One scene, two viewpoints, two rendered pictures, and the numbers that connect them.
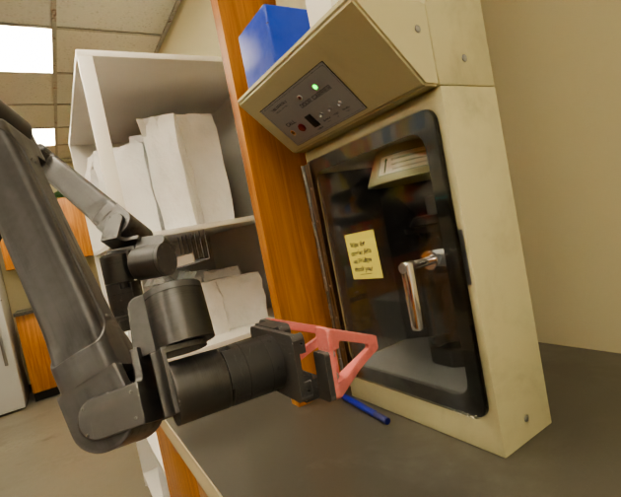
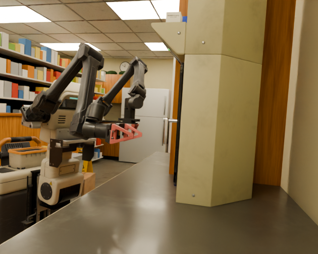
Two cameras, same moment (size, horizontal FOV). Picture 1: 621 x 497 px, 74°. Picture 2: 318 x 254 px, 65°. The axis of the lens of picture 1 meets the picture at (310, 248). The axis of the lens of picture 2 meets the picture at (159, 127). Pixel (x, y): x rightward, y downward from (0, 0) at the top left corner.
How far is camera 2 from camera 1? 0.70 m
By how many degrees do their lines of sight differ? 44
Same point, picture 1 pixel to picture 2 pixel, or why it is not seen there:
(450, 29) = (198, 30)
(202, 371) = (89, 125)
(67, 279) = (83, 97)
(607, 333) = not seen: outside the picture
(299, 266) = not seen: hidden behind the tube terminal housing
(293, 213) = not seen: hidden behind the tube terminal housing
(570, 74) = not seen: outside the picture
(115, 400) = (74, 124)
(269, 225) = (176, 99)
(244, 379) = (97, 130)
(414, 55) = (174, 43)
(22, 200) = (85, 76)
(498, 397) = (178, 178)
